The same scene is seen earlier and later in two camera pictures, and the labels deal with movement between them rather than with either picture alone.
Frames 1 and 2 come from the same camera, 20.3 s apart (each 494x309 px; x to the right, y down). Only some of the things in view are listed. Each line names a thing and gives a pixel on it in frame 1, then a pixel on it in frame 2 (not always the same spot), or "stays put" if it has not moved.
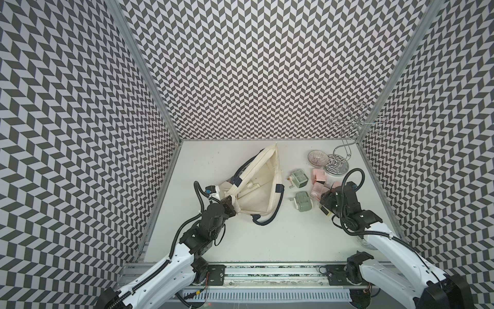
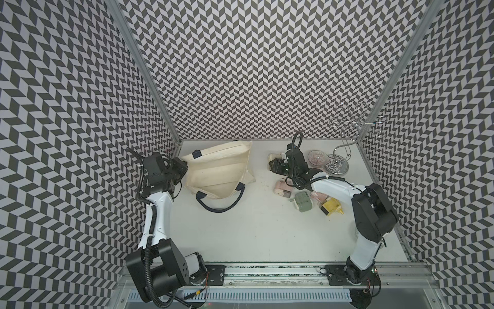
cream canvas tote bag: (256, 187) -> (219, 171)
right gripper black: (327, 200) -> (278, 165)
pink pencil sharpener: (318, 189) stays put
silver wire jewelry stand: (350, 120) stays put
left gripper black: (226, 203) -> (182, 165)
